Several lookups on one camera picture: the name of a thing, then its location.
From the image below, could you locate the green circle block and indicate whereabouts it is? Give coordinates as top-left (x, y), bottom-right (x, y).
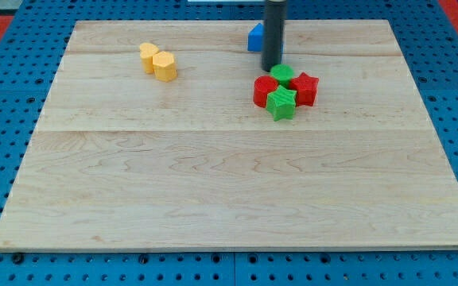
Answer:
top-left (270, 64), bottom-right (294, 88)

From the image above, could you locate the red star block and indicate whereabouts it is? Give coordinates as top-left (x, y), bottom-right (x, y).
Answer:
top-left (289, 72), bottom-right (320, 106)

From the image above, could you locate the blue pentagon block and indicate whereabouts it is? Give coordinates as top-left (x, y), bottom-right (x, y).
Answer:
top-left (247, 23), bottom-right (285, 53)

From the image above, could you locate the yellow hexagon block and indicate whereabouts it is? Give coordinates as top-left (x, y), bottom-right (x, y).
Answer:
top-left (152, 51), bottom-right (177, 82)

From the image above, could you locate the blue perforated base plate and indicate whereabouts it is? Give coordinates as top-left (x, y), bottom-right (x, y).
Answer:
top-left (0, 1), bottom-right (458, 285)

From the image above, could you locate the red circle block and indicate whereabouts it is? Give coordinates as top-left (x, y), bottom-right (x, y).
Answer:
top-left (253, 75), bottom-right (278, 108)

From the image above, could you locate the wooden board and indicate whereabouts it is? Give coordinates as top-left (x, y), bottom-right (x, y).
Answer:
top-left (0, 20), bottom-right (458, 253)

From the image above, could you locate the yellow heart block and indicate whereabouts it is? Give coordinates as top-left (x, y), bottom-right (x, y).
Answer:
top-left (139, 42), bottom-right (159, 74)

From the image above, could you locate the green star block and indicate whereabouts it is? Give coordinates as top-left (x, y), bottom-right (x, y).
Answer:
top-left (266, 85), bottom-right (297, 122)

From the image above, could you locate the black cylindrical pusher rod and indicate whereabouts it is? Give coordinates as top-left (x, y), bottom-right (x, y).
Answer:
top-left (261, 0), bottom-right (288, 72)

